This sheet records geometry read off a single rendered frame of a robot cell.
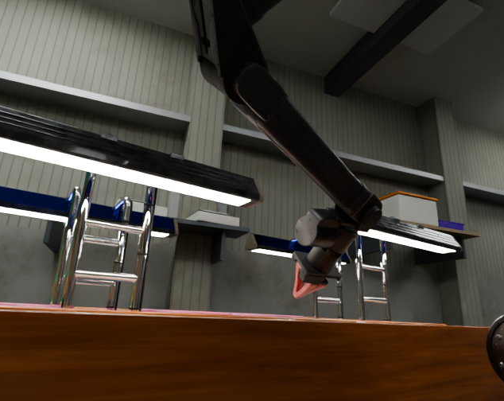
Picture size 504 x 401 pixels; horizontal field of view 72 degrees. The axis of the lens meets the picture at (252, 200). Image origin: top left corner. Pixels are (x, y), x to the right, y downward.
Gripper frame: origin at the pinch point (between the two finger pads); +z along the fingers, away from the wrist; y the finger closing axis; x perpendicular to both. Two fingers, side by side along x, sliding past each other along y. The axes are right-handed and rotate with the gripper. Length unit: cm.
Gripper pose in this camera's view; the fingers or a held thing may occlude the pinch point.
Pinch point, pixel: (296, 293)
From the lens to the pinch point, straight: 80.6
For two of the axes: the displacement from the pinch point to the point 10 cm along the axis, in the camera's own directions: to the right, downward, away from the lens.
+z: -4.5, 8.0, 4.0
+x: 3.4, 5.7, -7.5
